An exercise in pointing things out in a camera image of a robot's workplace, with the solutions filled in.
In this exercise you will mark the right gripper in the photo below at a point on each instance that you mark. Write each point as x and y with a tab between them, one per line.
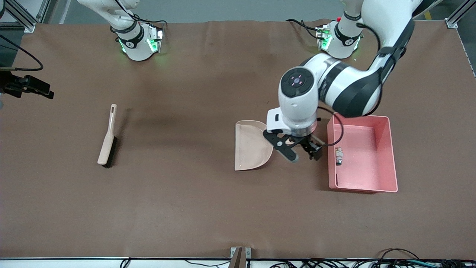
15	85

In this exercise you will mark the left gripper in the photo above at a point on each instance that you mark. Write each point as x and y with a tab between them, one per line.
307	143

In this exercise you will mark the green white electronic component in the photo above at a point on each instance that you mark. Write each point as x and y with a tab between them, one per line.
339	152

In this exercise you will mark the beige plastic dustpan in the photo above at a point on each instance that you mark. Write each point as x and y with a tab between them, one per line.
249	149

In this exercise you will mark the beige hand brush black bristles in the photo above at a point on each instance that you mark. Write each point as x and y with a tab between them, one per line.
106	149

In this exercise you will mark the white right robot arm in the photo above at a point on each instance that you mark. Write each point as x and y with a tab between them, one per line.
137	48

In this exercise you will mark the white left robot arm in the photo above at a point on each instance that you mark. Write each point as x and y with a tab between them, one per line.
349	89

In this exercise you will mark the pink plastic bin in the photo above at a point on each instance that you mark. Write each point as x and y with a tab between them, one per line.
368	163

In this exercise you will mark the brown table mat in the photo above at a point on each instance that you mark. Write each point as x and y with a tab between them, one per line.
186	204

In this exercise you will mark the aluminium frame profile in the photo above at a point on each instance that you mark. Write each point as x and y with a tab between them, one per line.
26	22
452	22

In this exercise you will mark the grey metal bracket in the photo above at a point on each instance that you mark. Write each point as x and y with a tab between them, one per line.
248	253

